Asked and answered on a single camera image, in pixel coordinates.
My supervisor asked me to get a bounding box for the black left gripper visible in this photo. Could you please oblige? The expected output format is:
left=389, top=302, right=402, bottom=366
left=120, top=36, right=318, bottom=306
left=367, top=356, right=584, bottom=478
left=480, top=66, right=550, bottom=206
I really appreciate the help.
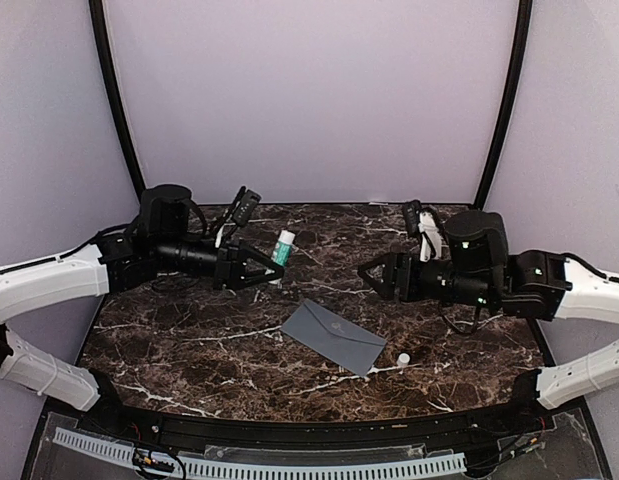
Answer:
left=154, top=235, right=285, bottom=292

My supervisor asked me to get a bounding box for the green white glue stick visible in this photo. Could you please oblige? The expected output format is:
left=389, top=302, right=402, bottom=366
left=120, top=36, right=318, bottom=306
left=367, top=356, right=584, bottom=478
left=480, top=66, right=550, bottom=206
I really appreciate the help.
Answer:
left=271, top=230, right=295, bottom=267

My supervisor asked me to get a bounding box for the blue-grey envelope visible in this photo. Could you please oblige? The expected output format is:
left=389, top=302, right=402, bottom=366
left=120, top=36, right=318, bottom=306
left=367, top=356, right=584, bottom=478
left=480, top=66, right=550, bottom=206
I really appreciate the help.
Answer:
left=281, top=300, right=386, bottom=377

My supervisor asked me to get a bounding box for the white glue stick cap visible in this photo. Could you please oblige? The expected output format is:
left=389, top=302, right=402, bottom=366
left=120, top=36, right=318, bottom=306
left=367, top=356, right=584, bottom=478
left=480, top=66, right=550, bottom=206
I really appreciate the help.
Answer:
left=396, top=353, right=410, bottom=367

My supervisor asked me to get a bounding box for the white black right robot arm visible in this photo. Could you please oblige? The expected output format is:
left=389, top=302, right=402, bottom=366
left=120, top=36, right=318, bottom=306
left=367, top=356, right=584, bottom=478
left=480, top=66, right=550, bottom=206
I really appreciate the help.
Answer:
left=358, top=201, right=619, bottom=336

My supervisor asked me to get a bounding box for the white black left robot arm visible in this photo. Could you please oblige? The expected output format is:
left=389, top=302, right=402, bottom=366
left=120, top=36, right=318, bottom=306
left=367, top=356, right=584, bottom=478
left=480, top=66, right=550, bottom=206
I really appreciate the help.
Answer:
left=0, top=184, right=284, bottom=436

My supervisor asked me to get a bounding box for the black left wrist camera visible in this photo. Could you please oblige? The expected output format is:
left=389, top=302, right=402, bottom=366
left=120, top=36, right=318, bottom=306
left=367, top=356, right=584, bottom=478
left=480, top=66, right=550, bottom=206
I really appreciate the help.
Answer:
left=232, top=186, right=261, bottom=227

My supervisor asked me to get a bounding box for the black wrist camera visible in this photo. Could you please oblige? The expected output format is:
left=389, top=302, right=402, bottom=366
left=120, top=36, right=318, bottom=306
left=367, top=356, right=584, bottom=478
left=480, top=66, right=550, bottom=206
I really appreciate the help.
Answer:
left=232, top=186, right=261, bottom=227
left=402, top=200, right=422, bottom=238

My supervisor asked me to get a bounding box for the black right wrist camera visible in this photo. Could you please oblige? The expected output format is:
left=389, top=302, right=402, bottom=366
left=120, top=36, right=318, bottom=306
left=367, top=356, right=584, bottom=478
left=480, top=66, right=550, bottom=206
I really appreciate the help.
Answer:
left=402, top=200, right=422, bottom=238

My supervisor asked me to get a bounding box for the black front table rail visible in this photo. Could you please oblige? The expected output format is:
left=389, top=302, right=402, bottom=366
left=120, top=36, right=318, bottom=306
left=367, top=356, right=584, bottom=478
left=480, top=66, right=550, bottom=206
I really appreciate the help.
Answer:
left=79, top=403, right=554, bottom=452

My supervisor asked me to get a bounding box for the black right frame post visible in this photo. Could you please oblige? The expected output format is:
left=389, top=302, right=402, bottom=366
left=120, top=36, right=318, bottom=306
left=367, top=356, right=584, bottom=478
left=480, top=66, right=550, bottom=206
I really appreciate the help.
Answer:
left=472, top=0, right=533, bottom=210

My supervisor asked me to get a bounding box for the black frame post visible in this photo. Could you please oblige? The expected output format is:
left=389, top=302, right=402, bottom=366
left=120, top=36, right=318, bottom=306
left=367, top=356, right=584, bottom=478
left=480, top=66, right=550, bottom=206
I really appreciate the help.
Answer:
left=88, top=0, right=146, bottom=200
left=472, top=0, right=533, bottom=210

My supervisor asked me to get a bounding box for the white slotted cable duct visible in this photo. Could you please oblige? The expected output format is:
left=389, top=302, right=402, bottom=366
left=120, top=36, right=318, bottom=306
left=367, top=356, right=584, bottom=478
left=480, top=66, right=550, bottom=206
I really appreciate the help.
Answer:
left=53, top=428, right=467, bottom=479

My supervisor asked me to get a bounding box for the black left frame post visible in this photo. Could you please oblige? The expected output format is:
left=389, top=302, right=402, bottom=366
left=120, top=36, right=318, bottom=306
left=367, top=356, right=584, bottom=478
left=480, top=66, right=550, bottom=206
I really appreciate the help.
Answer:
left=88, top=0, right=146, bottom=200

